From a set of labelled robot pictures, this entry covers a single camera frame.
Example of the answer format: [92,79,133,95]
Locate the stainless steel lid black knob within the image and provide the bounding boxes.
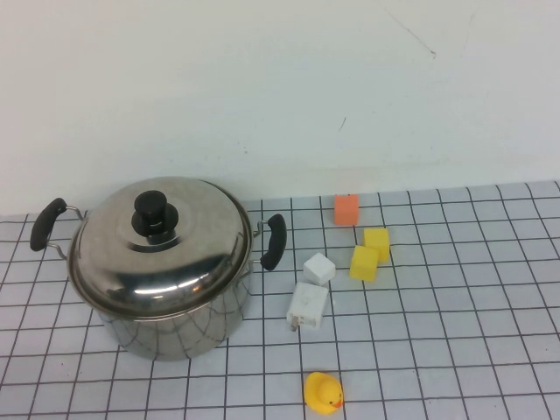
[69,176,253,319]

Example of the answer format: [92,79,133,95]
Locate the orange foam cube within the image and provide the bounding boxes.
[333,193,361,228]

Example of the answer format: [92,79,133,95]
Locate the white foam cube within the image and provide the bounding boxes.
[303,252,337,286]

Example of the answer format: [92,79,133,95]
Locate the yellow foam cube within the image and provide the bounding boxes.
[348,244,381,283]
[363,227,391,263]

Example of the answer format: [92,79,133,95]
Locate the white charger plug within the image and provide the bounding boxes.
[285,281,330,333]

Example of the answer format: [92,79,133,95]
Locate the white black-grid table mat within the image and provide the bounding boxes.
[0,179,560,420]

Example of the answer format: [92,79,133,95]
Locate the yellow rubber duck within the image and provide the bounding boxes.
[304,371,345,414]

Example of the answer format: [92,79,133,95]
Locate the stainless steel pot black handles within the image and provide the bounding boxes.
[30,197,288,362]

